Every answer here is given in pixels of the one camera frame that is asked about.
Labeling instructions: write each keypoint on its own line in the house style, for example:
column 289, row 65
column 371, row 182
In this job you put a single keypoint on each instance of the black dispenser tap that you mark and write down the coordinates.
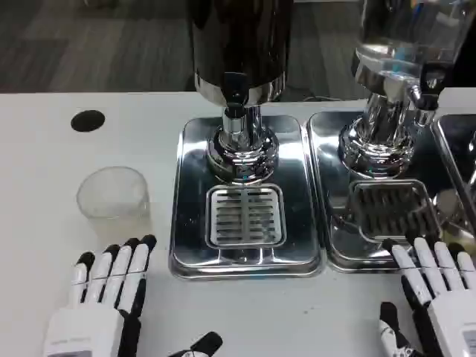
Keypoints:
column 235, row 87
column 431, row 87

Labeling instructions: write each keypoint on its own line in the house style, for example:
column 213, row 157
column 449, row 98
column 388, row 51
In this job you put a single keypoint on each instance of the steel drip tray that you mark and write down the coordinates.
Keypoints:
column 334, row 208
column 186, row 223
column 455, row 148

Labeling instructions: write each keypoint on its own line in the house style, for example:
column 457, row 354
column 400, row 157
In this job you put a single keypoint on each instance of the clear drink dispenser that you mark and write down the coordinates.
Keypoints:
column 390, row 93

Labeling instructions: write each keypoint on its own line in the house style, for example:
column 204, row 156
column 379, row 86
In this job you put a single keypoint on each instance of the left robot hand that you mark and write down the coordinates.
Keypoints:
column 78, row 327

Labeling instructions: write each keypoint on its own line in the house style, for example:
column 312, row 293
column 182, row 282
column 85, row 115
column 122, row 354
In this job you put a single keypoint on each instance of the dark drink dispenser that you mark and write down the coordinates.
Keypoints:
column 238, row 37

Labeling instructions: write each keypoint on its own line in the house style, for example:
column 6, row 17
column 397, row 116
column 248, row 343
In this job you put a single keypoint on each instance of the slotted steel drip grid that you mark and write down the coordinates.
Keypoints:
column 223, row 223
column 386, row 208

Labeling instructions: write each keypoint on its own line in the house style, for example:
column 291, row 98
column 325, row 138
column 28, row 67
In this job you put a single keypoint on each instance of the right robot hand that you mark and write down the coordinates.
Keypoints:
column 450, row 308

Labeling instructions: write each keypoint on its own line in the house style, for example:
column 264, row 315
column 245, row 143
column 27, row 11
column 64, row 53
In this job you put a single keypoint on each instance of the clear ribbed glass cup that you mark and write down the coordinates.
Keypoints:
column 111, row 201

